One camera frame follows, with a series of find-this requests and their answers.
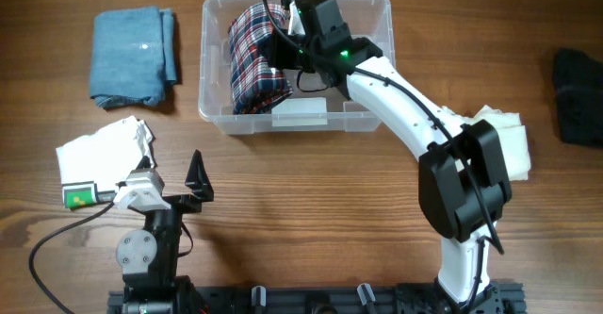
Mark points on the blue denim cloth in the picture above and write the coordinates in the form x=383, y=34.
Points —
x=132, y=59

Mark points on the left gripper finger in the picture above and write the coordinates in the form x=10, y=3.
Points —
x=197, y=179
x=145, y=163

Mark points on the black cloth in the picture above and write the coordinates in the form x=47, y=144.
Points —
x=577, y=80

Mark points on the cream white cloth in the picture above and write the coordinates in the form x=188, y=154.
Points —
x=512, y=136

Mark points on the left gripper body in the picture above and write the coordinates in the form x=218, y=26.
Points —
x=185, y=204

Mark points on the white cloth with green label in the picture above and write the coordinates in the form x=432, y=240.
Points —
x=92, y=166

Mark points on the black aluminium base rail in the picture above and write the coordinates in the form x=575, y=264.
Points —
x=500, y=298

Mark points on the clear plastic storage bin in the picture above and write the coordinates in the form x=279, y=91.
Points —
x=310, y=108

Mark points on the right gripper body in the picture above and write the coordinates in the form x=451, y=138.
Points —
x=285, y=53

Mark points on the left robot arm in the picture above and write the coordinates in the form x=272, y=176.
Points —
x=148, y=257

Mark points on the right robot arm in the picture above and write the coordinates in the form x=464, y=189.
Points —
x=463, y=180

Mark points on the plaid flannel cloth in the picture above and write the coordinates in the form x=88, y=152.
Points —
x=256, y=86

